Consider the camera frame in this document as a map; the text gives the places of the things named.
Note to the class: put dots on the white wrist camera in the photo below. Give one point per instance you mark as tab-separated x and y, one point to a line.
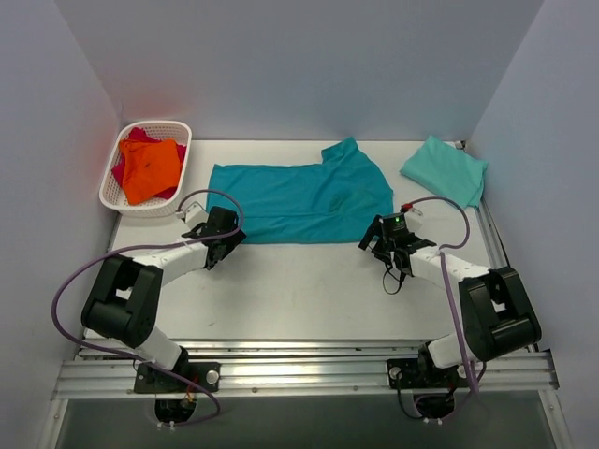
414	218
192	215

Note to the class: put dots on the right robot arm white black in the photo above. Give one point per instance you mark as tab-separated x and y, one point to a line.
490	307

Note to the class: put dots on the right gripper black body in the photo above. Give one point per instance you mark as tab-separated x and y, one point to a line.
375	241

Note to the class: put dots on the aluminium front rail frame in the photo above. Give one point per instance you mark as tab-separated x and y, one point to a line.
288	368

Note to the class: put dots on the magenta t-shirt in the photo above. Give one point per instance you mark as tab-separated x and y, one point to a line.
139	134

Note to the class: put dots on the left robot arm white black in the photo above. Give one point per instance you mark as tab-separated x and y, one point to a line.
123	302

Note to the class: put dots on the folded mint green t-shirt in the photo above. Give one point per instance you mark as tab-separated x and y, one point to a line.
447	171

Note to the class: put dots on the orange t-shirt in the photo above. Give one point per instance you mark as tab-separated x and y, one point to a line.
149	168

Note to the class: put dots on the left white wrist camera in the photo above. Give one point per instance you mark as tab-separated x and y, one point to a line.
192	215

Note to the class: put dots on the teal t-shirt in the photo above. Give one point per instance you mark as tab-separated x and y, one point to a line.
333	201

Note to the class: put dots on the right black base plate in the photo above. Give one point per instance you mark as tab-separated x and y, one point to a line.
406	374

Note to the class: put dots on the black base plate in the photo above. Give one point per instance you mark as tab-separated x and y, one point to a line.
149	380
406	374

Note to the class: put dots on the white perforated plastic basket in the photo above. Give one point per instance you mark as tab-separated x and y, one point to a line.
110	193

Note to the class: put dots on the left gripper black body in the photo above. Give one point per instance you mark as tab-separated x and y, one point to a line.
224	243

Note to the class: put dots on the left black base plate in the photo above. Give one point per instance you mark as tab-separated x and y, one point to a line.
149	380

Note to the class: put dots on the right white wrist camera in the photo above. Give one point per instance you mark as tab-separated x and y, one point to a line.
414	218

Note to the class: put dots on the aluminium right side rail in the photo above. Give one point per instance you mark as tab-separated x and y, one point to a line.
494	245

